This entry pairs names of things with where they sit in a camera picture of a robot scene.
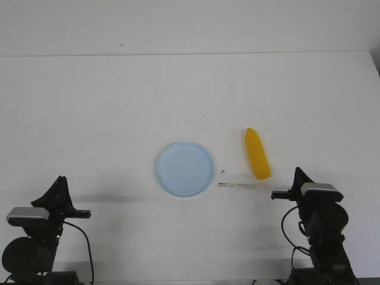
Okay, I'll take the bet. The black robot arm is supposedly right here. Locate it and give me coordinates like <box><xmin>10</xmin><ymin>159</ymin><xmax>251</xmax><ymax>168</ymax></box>
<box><xmin>1</xmin><ymin>176</ymin><xmax>94</xmax><ymax>284</ymax></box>
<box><xmin>271</xmin><ymin>167</ymin><xmax>359</xmax><ymax>284</ymax></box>

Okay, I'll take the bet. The yellow corn cob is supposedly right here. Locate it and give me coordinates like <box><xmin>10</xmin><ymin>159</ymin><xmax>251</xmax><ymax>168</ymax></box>
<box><xmin>245</xmin><ymin>128</ymin><xmax>271</xmax><ymax>180</ymax></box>

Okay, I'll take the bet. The light blue round plate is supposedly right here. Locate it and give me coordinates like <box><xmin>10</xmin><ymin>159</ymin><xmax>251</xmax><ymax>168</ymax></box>
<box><xmin>155</xmin><ymin>141</ymin><xmax>215</xmax><ymax>198</ymax></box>

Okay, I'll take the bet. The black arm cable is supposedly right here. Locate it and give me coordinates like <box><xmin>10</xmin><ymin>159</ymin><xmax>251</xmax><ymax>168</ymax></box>
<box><xmin>64</xmin><ymin>221</ymin><xmax>95</xmax><ymax>284</ymax></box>
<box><xmin>281</xmin><ymin>206</ymin><xmax>311</xmax><ymax>273</ymax></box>

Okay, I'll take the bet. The clear tape strip horizontal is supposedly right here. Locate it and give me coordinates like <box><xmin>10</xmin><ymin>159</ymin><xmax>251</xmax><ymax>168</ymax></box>
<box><xmin>218</xmin><ymin>182</ymin><xmax>255</xmax><ymax>189</ymax></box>

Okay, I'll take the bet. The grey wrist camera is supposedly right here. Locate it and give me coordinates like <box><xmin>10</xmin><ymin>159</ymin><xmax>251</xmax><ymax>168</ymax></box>
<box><xmin>300</xmin><ymin>182</ymin><xmax>344</xmax><ymax>202</ymax></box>
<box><xmin>7</xmin><ymin>207</ymin><xmax>50</xmax><ymax>227</ymax></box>

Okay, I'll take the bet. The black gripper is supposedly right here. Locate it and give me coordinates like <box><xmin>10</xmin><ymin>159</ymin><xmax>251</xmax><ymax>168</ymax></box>
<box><xmin>271</xmin><ymin>167</ymin><xmax>314</xmax><ymax>208</ymax></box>
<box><xmin>31</xmin><ymin>176</ymin><xmax>91</xmax><ymax>235</ymax></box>

